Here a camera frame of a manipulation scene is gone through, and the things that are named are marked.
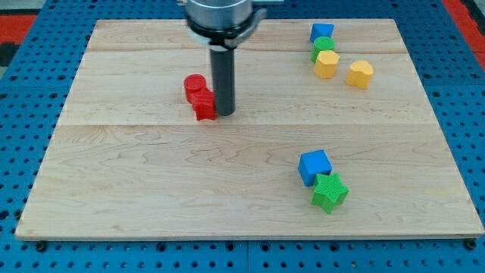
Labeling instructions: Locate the blue cube block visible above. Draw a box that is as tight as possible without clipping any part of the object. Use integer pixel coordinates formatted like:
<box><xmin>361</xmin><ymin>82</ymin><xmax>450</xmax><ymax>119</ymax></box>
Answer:
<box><xmin>298</xmin><ymin>149</ymin><xmax>333</xmax><ymax>187</ymax></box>

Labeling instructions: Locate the green cylinder block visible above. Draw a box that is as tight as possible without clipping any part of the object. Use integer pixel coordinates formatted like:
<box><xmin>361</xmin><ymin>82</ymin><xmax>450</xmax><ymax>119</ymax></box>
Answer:
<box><xmin>311</xmin><ymin>36</ymin><xmax>335</xmax><ymax>63</ymax></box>

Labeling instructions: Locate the yellow heart block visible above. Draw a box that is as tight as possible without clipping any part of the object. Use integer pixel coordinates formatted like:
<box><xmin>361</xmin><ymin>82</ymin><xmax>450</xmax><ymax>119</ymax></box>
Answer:
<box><xmin>345</xmin><ymin>60</ymin><xmax>374</xmax><ymax>89</ymax></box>

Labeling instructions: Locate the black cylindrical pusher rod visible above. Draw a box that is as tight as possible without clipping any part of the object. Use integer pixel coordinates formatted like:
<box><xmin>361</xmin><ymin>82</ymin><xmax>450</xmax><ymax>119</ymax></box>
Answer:
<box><xmin>210</xmin><ymin>50</ymin><xmax>236</xmax><ymax>116</ymax></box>

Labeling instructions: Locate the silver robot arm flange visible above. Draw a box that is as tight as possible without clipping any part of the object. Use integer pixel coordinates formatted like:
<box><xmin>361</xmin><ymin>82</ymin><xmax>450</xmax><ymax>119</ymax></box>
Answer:
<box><xmin>185</xmin><ymin>0</ymin><xmax>267</xmax><ymax>52</ymax></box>

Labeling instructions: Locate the blue pentagon block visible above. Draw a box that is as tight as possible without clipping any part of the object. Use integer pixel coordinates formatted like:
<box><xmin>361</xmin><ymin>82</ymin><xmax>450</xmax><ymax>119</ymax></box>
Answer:
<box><xmin>309</xmin><ymin>23</ymin><xmax>334</xmax><ymax>42</ymax></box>

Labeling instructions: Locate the red cylinder block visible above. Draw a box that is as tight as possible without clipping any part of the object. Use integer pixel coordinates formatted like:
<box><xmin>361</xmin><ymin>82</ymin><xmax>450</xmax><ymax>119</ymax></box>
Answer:
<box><xmin>183</xmin><ymin>74</ymin><xmax>207</xmax><ymax>104</ymax></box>

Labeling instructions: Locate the green star block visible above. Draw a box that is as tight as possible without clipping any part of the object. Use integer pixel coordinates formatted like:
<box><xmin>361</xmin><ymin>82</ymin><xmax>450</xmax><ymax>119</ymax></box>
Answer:
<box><xmin>310</xmin><ymin>173</ymin><xmax>349</xmax><ymax>215</ymax></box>

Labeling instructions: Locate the yellow hexagon block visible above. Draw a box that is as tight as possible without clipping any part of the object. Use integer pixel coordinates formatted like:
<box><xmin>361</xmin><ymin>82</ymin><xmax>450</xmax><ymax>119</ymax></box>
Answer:
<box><xmin>314</xmin><ymin>50</ymin><xmax>340</xmax><ymax>79</ymax></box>

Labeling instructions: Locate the red star block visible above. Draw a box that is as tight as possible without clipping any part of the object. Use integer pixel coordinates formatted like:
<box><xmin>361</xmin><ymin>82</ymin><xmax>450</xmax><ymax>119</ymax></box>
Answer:
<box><xmin>190</xmin><ymin>89</ymin><xmax>217</xmax><ymax>121</ymax></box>

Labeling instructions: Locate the wooden board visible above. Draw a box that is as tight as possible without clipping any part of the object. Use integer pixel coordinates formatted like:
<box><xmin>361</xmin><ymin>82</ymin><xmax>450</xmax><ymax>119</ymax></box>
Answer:
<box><xmin>16</xmin><ymin>19</ymin><xmax>484</xmax><ymax>241</ymax></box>

